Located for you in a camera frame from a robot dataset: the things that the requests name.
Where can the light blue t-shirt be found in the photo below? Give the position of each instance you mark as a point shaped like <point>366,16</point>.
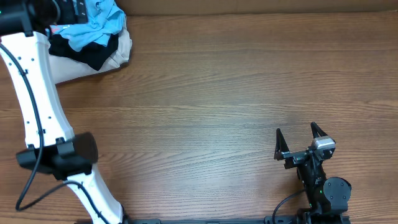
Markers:
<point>104,18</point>

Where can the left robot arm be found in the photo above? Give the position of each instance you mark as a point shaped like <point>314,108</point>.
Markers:
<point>51,145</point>

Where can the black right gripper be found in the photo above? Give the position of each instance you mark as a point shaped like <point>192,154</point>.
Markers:
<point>296,157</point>

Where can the folded beige garment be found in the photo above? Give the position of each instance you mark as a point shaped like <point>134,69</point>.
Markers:
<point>65,69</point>

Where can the folded black garment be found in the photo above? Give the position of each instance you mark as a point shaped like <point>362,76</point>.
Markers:
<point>93,54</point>

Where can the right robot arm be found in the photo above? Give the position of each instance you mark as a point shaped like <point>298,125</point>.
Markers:
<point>327,197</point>

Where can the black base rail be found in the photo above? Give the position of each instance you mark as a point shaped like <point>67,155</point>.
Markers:
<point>236,221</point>

